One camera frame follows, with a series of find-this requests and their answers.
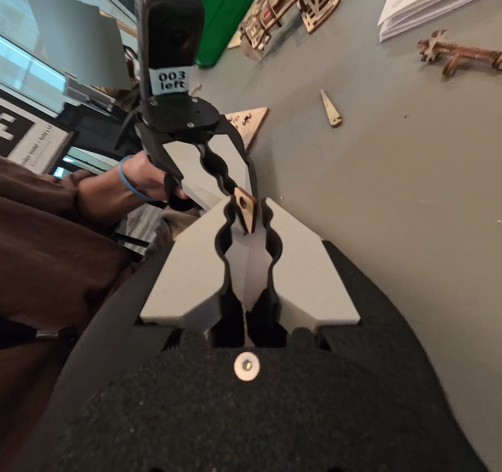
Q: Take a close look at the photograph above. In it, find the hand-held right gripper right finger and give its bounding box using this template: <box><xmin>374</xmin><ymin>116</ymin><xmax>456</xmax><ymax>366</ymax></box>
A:
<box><xmin>250</xmin><ymin>197</ymin><xmax>361</xmax><ymax>336</ymax></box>

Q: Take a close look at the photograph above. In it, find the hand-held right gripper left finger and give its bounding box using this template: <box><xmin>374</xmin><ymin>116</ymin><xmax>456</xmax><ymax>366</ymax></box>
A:
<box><xmin>140</xmin><ymin>195</ymin><xmax>246</xmax><ymax>338</ymax></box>

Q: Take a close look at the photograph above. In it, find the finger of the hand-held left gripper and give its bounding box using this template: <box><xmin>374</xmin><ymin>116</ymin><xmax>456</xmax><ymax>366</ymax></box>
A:
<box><xmin>207</xmin><ymin>115</ymin><xmax>254</xmax><ymax>201</ymax></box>
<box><xmin>162</xmin><ymin>139</ymin><xmax>237</xmax><ymax>211</ymax></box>

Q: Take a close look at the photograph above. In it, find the wooden piece with hole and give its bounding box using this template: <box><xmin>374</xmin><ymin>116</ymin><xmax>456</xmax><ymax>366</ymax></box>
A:
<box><xmin>234</xmin><ymin>187</ymin><xmax>259</xmax><ymax>234</ymax></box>

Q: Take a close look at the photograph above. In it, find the person's left forearm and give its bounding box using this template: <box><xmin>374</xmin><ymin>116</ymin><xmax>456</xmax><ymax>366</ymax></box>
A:
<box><xmin>75</xmin><ymin>164</ymin><xmax>136</xmax><ymax>229</ymax></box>

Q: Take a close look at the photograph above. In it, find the grey desk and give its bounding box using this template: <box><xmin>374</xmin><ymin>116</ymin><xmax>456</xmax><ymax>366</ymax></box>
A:
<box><xmin>173</xmin><ymin>0</ymin><xmax>502</xmax><ymax>472</ymax></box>

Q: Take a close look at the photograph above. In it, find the person's left hand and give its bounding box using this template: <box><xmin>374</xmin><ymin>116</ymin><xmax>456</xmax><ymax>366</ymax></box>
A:
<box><xmin>127</xmin><ymin>152</ymin><xmax>190</xmax><ymax>202</ymax></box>

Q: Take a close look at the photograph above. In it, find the wooden cutout sheet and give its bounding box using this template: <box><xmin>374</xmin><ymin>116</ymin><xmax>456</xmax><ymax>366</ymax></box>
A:
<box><xmin>224</xmin><ymin>107</ymin><xmax>270</xmax><ymax>153</ymax></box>

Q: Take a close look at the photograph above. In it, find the green plastic bin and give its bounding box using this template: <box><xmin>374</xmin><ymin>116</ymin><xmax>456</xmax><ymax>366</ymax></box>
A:
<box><xmin>195</xmin><ymin>0</ymin><xmax>272</xmax><ymax>68</ymax></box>

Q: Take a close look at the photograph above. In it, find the blue wristband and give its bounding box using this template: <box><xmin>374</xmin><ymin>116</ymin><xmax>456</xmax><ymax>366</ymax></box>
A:
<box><xmin>119</xmin><ymin>155</ymin><xmax>158</xmax><ymax>202</ymax></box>

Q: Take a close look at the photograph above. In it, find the wooden wedge piece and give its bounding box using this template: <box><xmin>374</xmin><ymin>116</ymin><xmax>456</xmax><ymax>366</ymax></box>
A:
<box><xmin>320</xmin><ymin>89</ymin><xmax>343</xmax><ymax>128</ymax></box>

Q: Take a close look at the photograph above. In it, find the wooden model kit assembly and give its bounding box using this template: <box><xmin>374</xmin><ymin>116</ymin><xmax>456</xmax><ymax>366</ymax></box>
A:
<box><xmin>236</xmin><ymin>0</ymin><xmax>341</xmax><ymax>61</ymax></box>

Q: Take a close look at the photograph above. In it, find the brown garment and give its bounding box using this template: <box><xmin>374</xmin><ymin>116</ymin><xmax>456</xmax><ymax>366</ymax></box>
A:
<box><xmin>0</xmin><ymin>156</ymin><xmax>138</xmax><ymax>472</ymax></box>

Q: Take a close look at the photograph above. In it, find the framed black white poster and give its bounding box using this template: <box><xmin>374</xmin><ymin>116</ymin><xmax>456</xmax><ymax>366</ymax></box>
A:
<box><xmin>0</xmin><ymin>96</ymin><xmax>76</xmax><ymax>175</ymax></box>

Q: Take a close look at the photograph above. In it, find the wooden gear shaft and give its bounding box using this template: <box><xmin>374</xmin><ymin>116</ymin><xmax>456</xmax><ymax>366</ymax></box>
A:
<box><xmin>417</xmin><ymin>30</ymin><xmax>502</xmax><ymax>78</ymax></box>

